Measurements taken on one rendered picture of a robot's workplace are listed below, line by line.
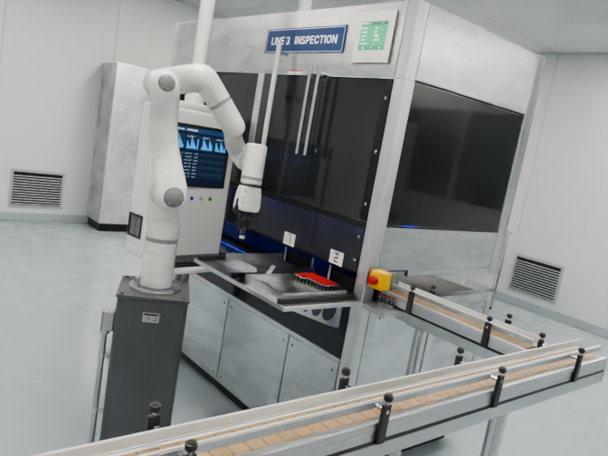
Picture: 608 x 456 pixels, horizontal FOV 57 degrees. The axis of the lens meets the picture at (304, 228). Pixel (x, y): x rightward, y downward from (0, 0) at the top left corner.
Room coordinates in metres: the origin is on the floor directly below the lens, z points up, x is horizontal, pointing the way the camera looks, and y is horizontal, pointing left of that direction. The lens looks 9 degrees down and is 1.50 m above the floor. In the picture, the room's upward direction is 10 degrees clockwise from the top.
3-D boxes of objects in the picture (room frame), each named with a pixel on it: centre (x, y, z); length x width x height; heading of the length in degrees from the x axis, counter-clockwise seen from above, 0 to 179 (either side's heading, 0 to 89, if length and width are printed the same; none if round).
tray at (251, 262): (2.63, 0.13, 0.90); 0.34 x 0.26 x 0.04; 131
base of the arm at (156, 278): (2.06, 0.52, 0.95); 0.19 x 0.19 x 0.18
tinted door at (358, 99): (2.50, -0.12, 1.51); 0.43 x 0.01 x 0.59; 41
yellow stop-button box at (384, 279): (2.26, -0.35, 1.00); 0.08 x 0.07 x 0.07; 131
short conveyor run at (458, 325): (2.14, -0.64, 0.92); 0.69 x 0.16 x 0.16; 41
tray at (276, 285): (2.30, -0.01, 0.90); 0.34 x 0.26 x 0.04; 131
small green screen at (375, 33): (2.44, -0.15, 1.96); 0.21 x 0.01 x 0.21; 41
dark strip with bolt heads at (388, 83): (2.35, -0.23, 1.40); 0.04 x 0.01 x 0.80; 41
